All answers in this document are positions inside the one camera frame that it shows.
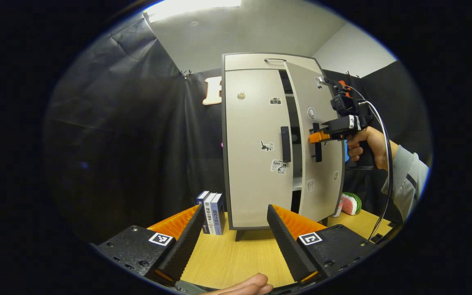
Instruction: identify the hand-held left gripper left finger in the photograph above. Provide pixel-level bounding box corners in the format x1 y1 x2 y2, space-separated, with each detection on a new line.
97 204 206 287

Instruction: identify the ceiling light panel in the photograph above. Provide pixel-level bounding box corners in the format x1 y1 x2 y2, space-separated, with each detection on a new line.
143 0 243 23

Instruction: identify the black backdrop cloth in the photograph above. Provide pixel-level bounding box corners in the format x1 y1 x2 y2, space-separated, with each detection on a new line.
43 16 431 246

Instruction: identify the beige cabinet drawer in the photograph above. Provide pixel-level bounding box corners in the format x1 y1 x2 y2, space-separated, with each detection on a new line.
224 53 321 73

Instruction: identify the beige double-door shoe cabinet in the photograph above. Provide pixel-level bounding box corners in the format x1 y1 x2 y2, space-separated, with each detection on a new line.
221 52 345 243

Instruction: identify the beige cabinet door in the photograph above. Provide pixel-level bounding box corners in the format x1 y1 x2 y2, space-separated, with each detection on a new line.
284 61 345 224
224 68 295 229

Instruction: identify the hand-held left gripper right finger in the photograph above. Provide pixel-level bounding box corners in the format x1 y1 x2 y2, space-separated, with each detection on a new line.
266 204 380 284

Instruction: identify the white cable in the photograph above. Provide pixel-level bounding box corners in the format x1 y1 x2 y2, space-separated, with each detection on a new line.
357 84 395 245

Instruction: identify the watermelon slice toy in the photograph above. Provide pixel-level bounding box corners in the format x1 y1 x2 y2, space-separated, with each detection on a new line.
334 192 362 218

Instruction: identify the white spine book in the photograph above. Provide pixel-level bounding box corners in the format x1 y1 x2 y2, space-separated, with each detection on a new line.
203 192 218 235

